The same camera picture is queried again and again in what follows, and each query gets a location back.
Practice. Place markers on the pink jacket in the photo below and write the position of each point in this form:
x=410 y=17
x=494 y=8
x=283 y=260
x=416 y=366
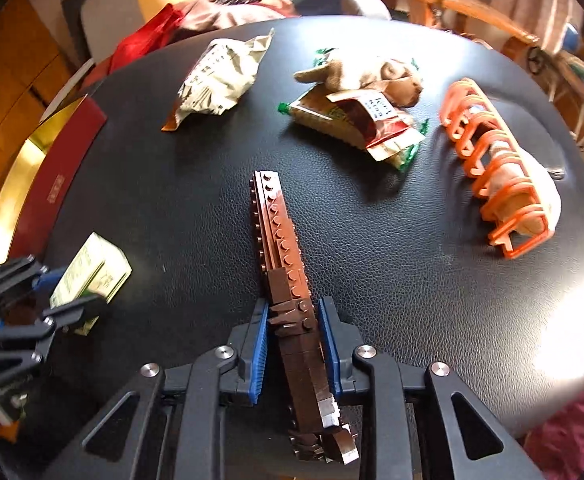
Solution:
x=557 y=445

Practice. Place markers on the orange plastic rack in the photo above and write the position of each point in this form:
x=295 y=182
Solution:
x=454 y=116

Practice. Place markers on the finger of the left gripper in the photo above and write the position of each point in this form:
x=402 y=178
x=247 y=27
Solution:
x=74 y=314
x=20 y=276

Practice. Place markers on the red chocolate wrapper packet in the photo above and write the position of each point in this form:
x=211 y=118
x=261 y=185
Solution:
x=386 y=131

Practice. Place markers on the red bag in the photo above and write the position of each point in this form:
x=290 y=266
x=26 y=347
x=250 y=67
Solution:
x=157 y=33

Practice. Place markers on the green white carton box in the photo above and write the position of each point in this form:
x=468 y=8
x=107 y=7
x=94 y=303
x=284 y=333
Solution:
x=98 y=268

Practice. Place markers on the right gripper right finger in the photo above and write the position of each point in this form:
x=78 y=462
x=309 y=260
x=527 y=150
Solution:
x=417 y=422

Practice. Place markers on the beige sock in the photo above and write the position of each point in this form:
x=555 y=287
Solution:
x=395 y=79

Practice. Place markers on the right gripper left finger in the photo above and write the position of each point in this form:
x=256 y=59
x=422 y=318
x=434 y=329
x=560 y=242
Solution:
x=169 y=423

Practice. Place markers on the pink cloth on chair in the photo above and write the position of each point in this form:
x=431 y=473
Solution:
x=207 y=15

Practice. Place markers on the brown brick-built stick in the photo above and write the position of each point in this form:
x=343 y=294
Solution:
x=319 y=433

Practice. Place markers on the wooden table background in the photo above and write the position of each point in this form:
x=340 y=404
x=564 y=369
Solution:
x=452 y=16

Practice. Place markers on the silver orange snack bag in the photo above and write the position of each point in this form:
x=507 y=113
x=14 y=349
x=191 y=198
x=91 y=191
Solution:
x=217 y=80

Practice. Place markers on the white sock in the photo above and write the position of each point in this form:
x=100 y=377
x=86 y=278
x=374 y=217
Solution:
x=518 y=199

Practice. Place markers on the green cracker packet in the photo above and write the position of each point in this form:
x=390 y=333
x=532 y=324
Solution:
x=322 y=56
x=313 y=110

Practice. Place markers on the red gold gift box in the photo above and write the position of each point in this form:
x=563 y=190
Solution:
x=35 y=178

